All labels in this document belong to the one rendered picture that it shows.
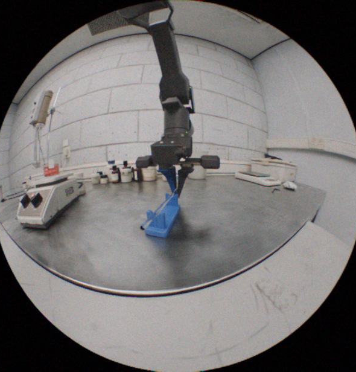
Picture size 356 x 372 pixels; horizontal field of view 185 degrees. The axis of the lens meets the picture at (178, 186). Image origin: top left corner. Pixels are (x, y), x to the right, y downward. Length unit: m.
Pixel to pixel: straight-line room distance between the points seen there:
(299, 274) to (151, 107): 0.89
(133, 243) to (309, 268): 0.24
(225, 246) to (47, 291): 0.22
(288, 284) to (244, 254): 0.07
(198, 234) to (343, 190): 1.08
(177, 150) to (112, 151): 0.65
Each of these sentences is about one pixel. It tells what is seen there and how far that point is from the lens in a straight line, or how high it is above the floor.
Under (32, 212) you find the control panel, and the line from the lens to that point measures 0.30.
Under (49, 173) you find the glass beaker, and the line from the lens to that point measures 0.37.
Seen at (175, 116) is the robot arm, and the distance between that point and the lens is 0.24.
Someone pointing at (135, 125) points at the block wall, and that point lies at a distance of 0.77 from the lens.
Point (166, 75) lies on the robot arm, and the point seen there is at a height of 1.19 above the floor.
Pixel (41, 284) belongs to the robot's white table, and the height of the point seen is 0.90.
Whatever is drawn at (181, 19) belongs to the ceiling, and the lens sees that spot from 1.52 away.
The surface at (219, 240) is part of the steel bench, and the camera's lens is 0.16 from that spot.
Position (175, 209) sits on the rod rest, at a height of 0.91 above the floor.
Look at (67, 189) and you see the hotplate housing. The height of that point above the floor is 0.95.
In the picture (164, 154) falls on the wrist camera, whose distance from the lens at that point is 0.17.
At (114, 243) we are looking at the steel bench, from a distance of 0.17.
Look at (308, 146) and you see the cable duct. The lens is 1.10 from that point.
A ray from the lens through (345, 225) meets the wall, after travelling 1.17.
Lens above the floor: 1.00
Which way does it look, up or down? 14 degrees down
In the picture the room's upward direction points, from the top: straight up
